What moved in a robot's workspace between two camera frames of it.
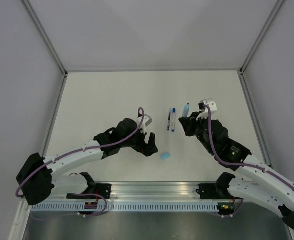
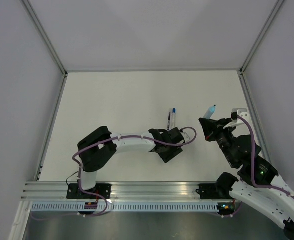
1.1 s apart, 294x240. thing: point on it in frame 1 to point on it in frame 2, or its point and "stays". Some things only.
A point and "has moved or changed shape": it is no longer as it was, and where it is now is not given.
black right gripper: (188, 123) to (211, 128)
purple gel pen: (167, 129) stays
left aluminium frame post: (46, 38) stays
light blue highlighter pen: (185, 110) has moved or changed shape
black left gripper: (147, 149) to (166, 158)
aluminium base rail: (146, 191) stays
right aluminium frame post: (260, 36) stays
